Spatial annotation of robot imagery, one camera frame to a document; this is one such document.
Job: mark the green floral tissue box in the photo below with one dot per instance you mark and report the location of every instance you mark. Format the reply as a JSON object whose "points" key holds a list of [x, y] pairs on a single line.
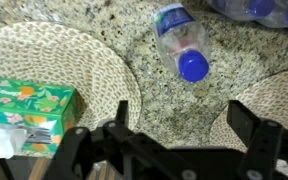
{"points": [[27, 103]]}

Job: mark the shrink-wrapped pack of water bottles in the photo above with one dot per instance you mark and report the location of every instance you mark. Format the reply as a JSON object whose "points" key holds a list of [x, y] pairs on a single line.
{"points": [[267, 10]]}

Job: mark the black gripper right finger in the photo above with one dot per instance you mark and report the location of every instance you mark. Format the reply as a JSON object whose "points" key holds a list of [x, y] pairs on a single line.
{"points": [[264, 143]]}

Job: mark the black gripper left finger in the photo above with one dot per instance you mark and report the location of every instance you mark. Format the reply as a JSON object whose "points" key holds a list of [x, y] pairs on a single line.
{"points": [[74, 153]]}

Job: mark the round woven beige placemat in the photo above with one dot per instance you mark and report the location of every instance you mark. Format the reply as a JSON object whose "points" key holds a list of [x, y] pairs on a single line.
{"points": [[277, 96], [67, 56]]}

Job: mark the clear bottle with blue cap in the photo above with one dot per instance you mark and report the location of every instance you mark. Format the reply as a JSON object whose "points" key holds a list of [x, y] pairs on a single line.
{"points": [[184, 36]]}

